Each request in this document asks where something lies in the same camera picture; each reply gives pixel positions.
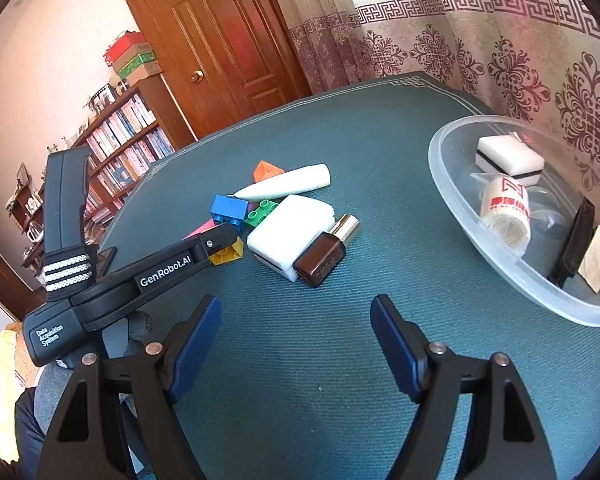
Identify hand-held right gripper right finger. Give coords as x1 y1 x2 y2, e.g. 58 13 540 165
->
370 294 561 480

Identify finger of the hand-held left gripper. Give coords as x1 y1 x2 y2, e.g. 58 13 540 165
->
177 223 239 264

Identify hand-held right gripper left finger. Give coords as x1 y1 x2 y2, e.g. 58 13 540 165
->
40 294 223 480

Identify yellow building block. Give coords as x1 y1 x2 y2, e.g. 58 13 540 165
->
209 236 245 267

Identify pink foam hair roller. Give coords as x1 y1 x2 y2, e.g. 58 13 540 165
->
182 203 257 242

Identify blue building block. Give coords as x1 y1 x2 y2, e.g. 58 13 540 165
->
210 194 251 233

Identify white rounded case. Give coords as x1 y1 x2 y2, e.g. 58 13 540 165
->
246 194 338 282

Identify orange building block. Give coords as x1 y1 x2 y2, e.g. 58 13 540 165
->
252 160 286 183

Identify brown bottle with gold cap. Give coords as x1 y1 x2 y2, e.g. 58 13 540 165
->
292 213 362 288

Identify clear plastic bowl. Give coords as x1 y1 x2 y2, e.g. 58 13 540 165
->
427 115 600 328

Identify white tape roll red print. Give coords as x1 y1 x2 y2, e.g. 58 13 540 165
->
480 176 532 256

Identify black hair clip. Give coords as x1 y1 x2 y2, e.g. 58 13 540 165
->
548 196 597 289

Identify small white sponge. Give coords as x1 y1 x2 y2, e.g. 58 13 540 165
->
475 135 546 186

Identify teal cloth-covered desktop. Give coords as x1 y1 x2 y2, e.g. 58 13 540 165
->
97 71 600 480

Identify person's left hand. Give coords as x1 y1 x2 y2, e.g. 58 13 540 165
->
122 310 153 346

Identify green building block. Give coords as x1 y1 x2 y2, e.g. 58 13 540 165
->
244 199 281 229

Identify white tapered pen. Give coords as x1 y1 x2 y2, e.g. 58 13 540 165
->
228 163 331 200

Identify wooden bookshelf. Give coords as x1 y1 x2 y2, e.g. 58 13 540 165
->
45 77 198 256

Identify rows of books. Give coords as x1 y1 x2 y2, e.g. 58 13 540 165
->
80 95 176 226

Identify dark wooden side cabinet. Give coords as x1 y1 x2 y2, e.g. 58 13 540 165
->
0 160 48 321

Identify brown cardboard box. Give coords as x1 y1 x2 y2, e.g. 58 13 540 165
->
117 61 162 86

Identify yellow cloth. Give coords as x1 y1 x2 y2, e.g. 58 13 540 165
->
0 330 21 463

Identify green box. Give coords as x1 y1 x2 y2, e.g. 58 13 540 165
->
112 51 156 78

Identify brown wooden door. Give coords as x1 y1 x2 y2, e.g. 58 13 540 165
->
112 0 313 141

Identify red box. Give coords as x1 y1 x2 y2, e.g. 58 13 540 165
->
102 31 146 66

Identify patterned beige curtain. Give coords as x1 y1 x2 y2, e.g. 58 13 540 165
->
257 0 600 196

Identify picture frame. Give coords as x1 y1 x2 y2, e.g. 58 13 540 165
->
87 85 118 113

